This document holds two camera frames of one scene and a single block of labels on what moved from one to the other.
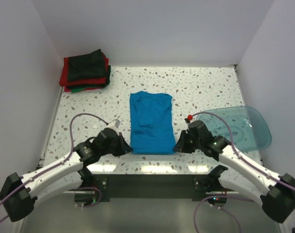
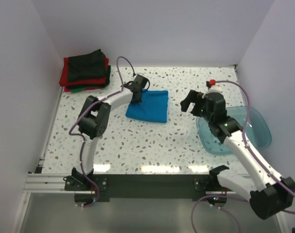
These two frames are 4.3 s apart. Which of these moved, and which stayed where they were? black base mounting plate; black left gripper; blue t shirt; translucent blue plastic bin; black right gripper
Moved: black left gripper; blue t shirt; black right gripper
Stayed: black base mounting plate; translucent blue plastic bin
